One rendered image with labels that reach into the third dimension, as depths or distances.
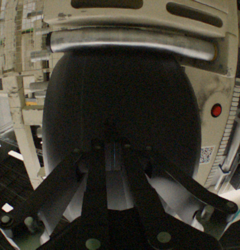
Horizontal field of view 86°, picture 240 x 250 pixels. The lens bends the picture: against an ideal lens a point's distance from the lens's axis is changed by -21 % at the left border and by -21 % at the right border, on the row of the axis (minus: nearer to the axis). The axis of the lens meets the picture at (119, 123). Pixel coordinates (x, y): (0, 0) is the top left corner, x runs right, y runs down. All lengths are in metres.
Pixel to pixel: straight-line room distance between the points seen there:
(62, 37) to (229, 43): 0.32
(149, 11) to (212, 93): 0.29
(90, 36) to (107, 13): 0.05
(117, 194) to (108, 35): 0.26
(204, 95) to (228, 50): 0.17
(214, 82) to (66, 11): 0.40
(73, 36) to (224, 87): 0.41
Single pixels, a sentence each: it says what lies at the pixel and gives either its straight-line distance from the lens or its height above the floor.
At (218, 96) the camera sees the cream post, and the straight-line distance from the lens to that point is 0.50.
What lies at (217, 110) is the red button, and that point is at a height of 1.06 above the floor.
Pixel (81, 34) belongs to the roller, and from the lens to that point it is 0.30.
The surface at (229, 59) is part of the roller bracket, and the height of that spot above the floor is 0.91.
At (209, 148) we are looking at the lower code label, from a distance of 0.56.
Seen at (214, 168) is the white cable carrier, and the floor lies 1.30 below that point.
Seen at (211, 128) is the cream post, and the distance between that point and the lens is 0.53.
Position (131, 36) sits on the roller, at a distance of 0.30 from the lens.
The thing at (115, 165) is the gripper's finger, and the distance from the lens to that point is 0.16.
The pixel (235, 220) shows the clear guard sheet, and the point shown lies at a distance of 0.83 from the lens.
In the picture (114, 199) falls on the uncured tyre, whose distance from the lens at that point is 0.26.
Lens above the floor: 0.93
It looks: 24 degrees up
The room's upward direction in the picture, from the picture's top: 178 degrees counter-clockwise
